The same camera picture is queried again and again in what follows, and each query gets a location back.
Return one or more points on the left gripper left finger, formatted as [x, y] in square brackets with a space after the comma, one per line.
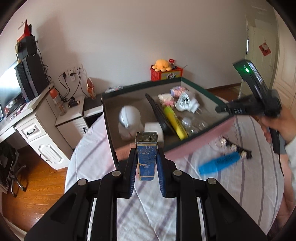
[88, 202]

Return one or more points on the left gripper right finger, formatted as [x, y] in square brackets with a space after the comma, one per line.
[205, 210]

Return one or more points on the blue tube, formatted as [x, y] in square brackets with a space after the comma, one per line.
[218, 164]

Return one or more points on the yellow tube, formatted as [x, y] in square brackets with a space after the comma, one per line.
[175, 123]

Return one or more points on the pink brick block model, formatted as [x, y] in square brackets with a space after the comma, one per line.
[177, 91]

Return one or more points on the pink white block toy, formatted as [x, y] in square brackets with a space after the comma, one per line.
[166, 100]

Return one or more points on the black tv remote control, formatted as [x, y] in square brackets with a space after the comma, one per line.
[160, 116]

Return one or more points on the blue card box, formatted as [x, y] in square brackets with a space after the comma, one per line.
[147, 149]

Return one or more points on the white round robot figure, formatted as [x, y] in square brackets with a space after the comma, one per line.
[129, 122]

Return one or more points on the person's right hand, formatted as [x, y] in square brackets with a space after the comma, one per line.
[285, 124]

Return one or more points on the white door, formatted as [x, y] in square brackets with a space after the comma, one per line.
[271, 48]

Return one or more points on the red door decoration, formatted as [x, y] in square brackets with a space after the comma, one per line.
[264, 48]

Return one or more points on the white striped tablecloth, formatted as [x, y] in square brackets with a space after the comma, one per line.
[239, 203]

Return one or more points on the clear small bottle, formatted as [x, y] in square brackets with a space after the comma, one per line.
[193, 125]

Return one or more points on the pink green storage box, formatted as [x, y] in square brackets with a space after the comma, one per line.
[173, 147]

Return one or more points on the black office chair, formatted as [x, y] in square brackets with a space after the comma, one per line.
[10, 168]

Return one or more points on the red toy box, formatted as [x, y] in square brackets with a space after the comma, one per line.
[157, 76]

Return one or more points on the white bedside cabinet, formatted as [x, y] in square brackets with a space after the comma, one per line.
[72, 124]

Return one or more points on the white desk with drawers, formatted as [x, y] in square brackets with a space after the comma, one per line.
[36, 126]

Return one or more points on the yellow octopus plush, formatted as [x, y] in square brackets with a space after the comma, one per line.
[161, 65]

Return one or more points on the black low tv bench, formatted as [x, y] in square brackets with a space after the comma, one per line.
[92, 109]

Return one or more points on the black cylinder speaker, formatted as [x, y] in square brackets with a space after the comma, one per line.
[73, 103]

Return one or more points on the orange-lid glass bottle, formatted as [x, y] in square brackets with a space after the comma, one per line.
[57, 101]

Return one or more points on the orange snack bag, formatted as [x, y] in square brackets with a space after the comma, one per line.
[90, 88]

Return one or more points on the crumpled printed packet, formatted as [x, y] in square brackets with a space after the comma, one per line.
[112, 89]

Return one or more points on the black computer monitor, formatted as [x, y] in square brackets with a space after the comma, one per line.
[11, 93]

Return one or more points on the black computer tower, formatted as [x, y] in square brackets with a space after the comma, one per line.
[31, 77]

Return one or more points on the black speaker box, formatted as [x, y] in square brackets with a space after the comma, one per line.
[26, 47]

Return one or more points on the red paper bag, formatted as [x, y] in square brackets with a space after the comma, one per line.
[22, 31]

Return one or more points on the white wall socket strip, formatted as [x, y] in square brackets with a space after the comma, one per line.
[73, 73]

